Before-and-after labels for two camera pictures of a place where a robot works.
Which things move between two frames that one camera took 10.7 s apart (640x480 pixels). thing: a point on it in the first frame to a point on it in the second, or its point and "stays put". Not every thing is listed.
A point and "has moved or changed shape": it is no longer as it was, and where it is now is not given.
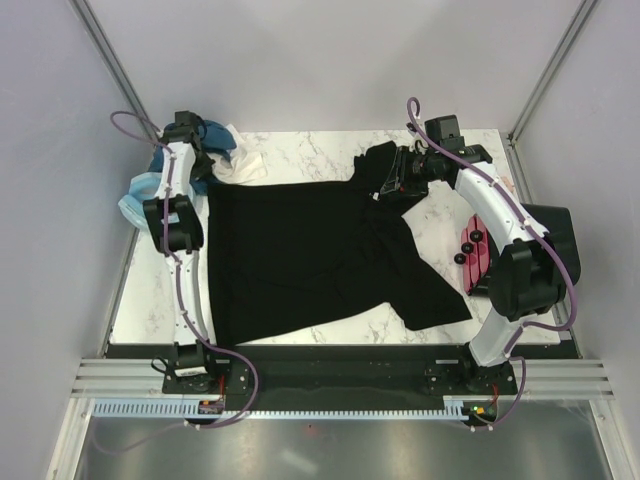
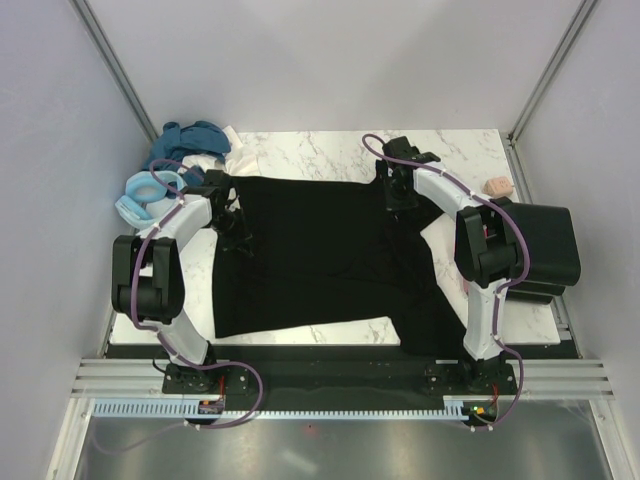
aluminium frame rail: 144,378 stays put
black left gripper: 205,172 to 238,243
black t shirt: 284,255 has moved or changed shape
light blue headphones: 143,186 stays put
